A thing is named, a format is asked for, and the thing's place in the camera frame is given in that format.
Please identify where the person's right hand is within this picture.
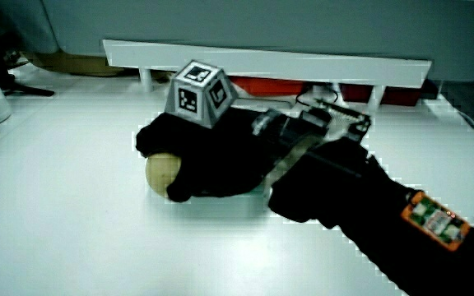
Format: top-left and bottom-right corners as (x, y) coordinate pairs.
(135, 60), (304, 203)

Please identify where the yellow pear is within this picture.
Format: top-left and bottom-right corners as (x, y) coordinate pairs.
(145, 152), (183, 199)

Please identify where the person's right forearm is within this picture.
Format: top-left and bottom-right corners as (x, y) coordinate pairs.
(267, 102), (474, 296)

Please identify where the white desk shelf riser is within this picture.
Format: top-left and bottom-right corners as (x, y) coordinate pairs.
(102, 39), (433, 114)

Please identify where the white desk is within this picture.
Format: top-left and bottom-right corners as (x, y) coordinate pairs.
(0, 65), (474, 296)

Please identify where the grey blue partition panel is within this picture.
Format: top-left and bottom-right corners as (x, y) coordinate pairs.
(0, 0), (474, 82)

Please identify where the brown cardboard box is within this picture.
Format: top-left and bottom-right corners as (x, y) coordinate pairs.
(26, 51), (128, 78)

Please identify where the dark red box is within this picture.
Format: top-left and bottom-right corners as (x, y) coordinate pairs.
(339, 83), (424, 108)

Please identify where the orange circuit board tracker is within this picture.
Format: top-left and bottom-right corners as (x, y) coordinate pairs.
(400, 191), (472, 252)

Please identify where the black cable loop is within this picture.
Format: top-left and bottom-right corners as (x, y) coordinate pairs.
(295, 86), (340, 107)

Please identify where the white cable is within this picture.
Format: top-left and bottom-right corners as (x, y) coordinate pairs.
(440, 101), (474, 133)

